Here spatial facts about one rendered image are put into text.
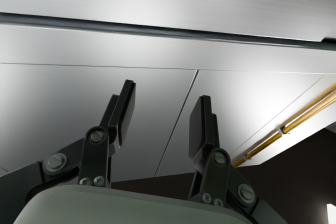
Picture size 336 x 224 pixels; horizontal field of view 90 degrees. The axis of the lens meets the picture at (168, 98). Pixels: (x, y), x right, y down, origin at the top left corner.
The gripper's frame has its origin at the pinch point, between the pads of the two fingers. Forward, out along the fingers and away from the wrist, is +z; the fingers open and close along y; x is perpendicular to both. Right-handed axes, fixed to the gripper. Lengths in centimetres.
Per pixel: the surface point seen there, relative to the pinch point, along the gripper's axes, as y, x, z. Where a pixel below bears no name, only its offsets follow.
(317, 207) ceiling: 184, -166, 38
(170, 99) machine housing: 2.4, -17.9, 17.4
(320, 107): 46, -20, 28
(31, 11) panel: -14.9, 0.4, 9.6
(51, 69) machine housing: -17.7, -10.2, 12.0
